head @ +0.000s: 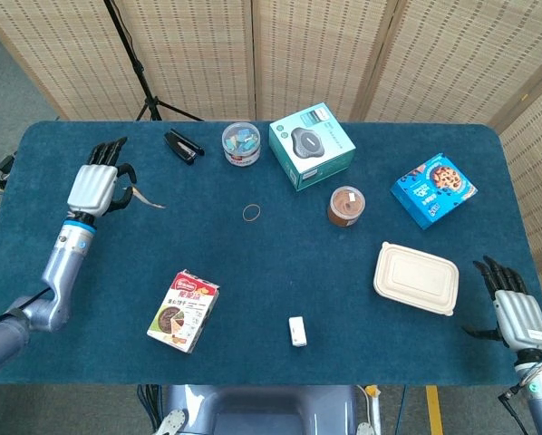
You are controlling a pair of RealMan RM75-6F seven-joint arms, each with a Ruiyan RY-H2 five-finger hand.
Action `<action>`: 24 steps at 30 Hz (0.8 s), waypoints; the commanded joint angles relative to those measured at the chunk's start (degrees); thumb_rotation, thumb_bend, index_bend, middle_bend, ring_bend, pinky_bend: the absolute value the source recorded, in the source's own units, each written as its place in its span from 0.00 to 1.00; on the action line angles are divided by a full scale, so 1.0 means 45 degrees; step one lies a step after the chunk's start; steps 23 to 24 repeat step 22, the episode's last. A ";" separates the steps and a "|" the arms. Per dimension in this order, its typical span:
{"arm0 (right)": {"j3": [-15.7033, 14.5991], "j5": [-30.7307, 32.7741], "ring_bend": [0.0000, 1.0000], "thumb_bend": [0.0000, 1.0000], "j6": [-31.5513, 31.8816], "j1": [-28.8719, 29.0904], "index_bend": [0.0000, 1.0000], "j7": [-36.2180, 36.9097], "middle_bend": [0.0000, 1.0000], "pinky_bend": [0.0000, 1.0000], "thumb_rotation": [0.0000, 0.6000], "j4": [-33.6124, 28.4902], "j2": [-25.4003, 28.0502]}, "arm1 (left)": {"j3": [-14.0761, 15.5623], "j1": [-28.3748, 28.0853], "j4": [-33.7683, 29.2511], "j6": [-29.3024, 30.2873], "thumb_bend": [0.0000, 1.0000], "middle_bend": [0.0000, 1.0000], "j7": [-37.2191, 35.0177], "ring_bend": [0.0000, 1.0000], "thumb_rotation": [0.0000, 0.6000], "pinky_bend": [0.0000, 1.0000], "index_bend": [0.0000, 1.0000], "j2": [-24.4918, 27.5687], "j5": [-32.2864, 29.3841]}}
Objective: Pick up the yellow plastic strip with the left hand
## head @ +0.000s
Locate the red white biscuit box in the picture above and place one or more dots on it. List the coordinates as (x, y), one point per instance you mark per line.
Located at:
(183, 312)

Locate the black tripod stand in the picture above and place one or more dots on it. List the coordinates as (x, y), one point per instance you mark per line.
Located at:
(139, 68)

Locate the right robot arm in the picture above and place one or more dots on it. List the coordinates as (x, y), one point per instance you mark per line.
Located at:
(536, 394)

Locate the beige lidded food container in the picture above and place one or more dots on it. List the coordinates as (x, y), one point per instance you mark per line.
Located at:
(416, 278)

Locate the black stapler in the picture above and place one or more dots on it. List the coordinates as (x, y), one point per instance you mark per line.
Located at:
(182, 146)

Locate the teal Philips product box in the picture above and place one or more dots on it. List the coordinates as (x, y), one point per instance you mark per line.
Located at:
(311, 146)

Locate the bamboo folding screen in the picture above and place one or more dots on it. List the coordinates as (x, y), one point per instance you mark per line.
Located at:
(298, 54)

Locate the blue cookie box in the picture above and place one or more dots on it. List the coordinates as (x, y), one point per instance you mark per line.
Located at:
(433, 190)

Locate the small white box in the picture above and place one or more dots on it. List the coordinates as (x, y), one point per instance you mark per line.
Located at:
(297, 331)

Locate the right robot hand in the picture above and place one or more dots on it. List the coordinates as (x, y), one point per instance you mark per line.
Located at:
(518, 312)

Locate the white power strip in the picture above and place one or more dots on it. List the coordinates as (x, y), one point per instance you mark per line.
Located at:
(374, 408)

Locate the tan rubber band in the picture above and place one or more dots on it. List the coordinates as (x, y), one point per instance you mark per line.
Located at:
(251, 212)

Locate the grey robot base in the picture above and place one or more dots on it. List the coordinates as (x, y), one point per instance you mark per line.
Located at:
(257, 410)

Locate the clear jar of binder clips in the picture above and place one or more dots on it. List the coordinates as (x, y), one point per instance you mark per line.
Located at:
(240, 144)

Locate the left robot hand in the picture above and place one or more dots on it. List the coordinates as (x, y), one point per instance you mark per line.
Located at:
(94, 186)

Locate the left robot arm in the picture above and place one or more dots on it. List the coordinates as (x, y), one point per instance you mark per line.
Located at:
(40, 281)

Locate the clear jar of rubber bands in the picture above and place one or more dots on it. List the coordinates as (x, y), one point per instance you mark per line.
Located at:
(346, 206)

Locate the blue carpet table cover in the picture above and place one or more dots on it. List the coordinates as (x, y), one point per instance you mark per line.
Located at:
(271, 254)

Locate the yellow plastic strip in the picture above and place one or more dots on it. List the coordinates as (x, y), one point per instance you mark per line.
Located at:
(145, 197)

